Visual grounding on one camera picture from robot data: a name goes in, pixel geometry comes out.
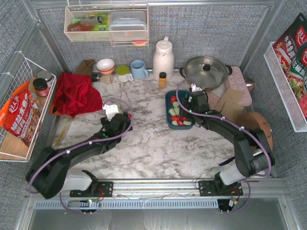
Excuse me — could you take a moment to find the red coffee capsule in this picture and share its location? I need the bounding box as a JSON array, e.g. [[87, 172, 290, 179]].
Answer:
[[170, 95, 177, 104]]

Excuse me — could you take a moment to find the teal storage basket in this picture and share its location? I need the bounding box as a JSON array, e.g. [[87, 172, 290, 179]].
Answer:
[[165, 90, 194, 130]]

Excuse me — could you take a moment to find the brown cardboard sheet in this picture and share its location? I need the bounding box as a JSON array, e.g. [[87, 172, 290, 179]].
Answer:
[[221, 102, 244, 122], [215, 88, 244, 111]]

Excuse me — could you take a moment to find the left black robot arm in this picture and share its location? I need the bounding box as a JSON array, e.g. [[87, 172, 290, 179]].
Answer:
[[26, 112, 132, 199]]

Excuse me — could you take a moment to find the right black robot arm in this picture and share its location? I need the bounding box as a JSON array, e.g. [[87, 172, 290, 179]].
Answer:
[[181, 91, 275, 193]]

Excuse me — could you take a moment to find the striped oven mitt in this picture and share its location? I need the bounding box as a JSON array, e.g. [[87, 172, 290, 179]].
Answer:
[[207, 92, 221, 110]]

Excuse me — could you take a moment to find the stainless steel pot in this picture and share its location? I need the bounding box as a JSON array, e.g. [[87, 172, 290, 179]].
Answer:
[[179, 56, 233, 92]]

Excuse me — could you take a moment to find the orange spice bottle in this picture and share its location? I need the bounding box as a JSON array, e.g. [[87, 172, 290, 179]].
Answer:
[[159, 72, 166, 88]]

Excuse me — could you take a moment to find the pink egg tray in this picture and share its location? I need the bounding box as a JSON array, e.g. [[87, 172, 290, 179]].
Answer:
[[225, 66, 252, 107]]

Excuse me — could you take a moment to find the pepper grinder bottle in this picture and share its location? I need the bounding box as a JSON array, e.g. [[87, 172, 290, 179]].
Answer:
[[91, 73, 114, 84]]

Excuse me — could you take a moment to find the green lidded cup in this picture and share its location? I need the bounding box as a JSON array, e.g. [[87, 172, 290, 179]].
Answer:
[[116, 65, 133, 83]]

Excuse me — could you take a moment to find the white thermos jug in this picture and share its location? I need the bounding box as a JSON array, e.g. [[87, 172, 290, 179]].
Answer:
[[153, 36, 175, 81]]

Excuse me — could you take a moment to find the red cloth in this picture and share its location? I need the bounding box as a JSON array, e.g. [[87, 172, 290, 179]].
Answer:
[[50, 72, 103, 118]]

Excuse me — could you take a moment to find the round wooden board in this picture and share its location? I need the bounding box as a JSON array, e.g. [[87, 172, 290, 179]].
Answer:
[[236, 112, 273, 149]]

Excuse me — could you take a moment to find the blue mug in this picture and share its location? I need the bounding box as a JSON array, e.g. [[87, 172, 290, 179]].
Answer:
[[130, 60, 149, 80]]

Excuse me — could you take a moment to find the white orange striped bowl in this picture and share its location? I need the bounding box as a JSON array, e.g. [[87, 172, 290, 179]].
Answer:
[[96, 58, 115, 75]]

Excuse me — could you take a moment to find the brown paper bag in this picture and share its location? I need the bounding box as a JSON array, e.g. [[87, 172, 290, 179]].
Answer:
[[74, 59, 96, 76]]

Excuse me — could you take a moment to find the silver lid jar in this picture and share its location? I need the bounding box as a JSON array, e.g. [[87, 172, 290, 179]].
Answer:
[[37, 70, 53, 88]]

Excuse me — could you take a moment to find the dark lid jar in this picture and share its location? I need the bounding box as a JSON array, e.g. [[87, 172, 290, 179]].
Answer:
[[33, 78, 49, 97]]

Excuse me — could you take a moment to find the clear plastic container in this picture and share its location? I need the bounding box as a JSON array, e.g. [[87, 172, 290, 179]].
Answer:
[[108, 11, 147, 41]]

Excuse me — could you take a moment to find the red snack bag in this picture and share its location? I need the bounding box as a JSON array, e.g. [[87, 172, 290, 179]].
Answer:
[[0, 81, 40, 147]]

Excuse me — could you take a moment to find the red seasoning packet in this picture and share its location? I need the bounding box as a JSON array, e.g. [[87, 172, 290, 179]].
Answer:
[[272, 13, 307, 117]]

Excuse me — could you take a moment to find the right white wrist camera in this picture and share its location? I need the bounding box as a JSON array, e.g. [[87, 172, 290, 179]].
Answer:
[[190, 83, 202, 92]]

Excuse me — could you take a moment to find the white right wall basket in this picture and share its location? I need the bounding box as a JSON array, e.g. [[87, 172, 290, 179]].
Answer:
[[263, 42, 307, 133]]

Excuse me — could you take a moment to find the white wire side basket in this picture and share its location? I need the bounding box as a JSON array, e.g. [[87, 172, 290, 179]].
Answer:
[[0, 51, 57, 162]]

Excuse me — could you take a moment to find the cream wall storage box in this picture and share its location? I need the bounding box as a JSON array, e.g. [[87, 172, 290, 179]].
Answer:
[[64, 3, 149, 46]]

